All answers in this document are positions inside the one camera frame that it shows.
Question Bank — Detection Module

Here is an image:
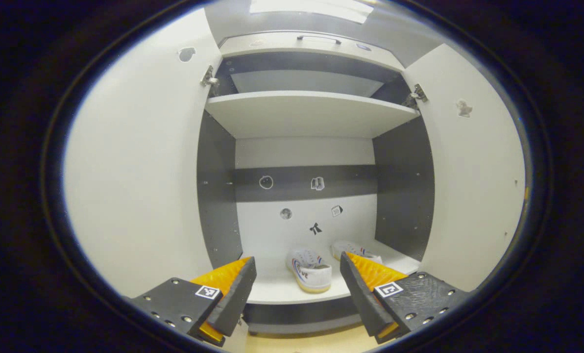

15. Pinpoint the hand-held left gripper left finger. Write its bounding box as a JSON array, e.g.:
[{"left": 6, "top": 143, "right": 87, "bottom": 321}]
[{"left": 124, "top": 256, "right": 257, "bottom": 348}]

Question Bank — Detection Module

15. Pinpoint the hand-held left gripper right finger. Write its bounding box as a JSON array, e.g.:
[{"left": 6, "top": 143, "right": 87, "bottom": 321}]
[{"left": 340, "top": 252, "right": 471, "bottom": 345}]

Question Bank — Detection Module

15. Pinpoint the white canvas shoe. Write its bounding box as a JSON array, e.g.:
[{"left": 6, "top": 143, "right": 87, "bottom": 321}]
[
  {"left": 286, "top": 249, "right": 333, "bottom": 294},
  {"left": 331, "top": 240, "right": 383, "bottom": 265}
]

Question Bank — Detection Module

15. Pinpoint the white shoe cabinet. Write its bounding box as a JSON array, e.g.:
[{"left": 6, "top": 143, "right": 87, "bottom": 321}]
[{"left": 196, "top": 30, "right": 436, "bottom": 336}]

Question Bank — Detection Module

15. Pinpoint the white cabinet door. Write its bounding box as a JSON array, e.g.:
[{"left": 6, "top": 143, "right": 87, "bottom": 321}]
[
  {"left": 401, "top": 43, "right": 527, "bottom": 294},
  {"left": 63, "top": 7, "right": 224, "bottom": 300}
]

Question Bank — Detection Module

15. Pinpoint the white cabinet shelf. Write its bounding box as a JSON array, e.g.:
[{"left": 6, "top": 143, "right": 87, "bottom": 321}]
[
  {"left": 241, "top": 239, "right": 421, "bottom": 305},
  {"left": 205, "top": 91, "right": 421, "bottom": 139}
]

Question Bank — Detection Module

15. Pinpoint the metal door hinge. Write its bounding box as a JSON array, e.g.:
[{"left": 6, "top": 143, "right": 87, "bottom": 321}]
[
  {"left": 402, "top": 83, "right": 429, "bottom": 108},
  {"left": 200, "top": 65, "right": 220, "bottom": 89}
]

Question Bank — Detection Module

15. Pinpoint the ceiling light panel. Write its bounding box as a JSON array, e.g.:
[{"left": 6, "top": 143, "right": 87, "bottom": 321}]
[{"left": 249, "top": 0, "right": 373, "bottom": 24}]

